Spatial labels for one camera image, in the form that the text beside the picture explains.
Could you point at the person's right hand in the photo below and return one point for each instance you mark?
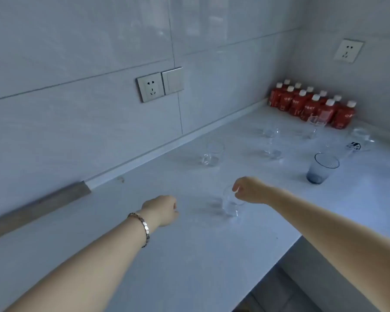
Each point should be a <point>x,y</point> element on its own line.
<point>253,191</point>

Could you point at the person's left hand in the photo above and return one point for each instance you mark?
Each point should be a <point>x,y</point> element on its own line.
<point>157,211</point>

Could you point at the person's right fingers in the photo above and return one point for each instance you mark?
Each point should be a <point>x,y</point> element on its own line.
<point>238,189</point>

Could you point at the person's left fingers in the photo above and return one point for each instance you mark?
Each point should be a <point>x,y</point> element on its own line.
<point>175,207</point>

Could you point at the small clear drinking glass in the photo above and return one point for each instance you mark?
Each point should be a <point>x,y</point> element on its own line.
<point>231,206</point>

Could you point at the person's left forearm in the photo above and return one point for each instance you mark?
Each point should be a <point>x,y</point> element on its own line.
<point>84,266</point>

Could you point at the person's right forearm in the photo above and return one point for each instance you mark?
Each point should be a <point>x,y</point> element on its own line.
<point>338,230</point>

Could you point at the clear tumbler glass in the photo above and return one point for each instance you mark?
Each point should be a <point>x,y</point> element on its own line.
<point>273,152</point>

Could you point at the clear stemmed glass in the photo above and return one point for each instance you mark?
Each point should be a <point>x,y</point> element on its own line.
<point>272,133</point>

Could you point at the blue tinted glass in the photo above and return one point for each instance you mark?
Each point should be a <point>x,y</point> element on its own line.
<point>320,172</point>

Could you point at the clear wine glass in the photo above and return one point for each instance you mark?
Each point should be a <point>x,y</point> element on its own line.
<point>315,125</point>

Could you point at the group of red drink bottles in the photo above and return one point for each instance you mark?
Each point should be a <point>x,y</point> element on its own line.
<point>308,105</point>

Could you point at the clear glass with black print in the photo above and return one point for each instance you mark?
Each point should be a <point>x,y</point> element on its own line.
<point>352,146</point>

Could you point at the grey backsplash trim strip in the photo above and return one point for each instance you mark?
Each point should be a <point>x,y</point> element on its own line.
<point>39,207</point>

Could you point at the wide clear glass cup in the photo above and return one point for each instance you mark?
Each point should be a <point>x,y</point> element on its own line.
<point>363,136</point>

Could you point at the silver wall socket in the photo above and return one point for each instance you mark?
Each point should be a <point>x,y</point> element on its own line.
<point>150,87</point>

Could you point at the silver wall switch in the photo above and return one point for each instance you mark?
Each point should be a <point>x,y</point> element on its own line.
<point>172,80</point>

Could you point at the white wall socket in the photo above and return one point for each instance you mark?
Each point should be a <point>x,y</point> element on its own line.
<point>348,50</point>

